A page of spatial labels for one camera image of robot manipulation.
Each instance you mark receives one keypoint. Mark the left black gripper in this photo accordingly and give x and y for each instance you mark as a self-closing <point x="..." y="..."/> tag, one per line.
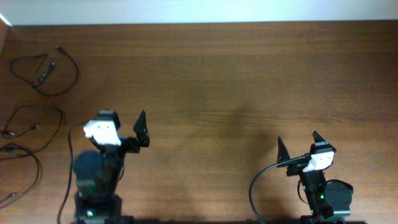
<point x="125" y="144"/>

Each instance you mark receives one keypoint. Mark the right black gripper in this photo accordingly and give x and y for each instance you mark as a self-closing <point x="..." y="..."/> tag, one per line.
<point x="295" y="167"/>

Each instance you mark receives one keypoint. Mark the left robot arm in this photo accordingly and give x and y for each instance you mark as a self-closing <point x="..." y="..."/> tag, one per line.
<point x="99" y="171"/>

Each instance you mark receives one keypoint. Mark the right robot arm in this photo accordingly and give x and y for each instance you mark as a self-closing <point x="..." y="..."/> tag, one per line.
<point x="328" y="200"/>

